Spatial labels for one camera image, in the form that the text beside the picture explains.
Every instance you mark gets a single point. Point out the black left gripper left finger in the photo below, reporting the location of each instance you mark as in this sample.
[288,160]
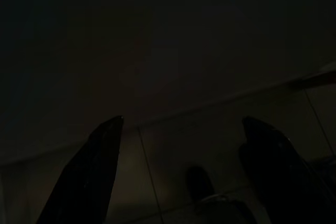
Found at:
[86,176]

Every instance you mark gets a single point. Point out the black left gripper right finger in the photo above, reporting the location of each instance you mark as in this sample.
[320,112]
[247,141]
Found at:
[283,182]

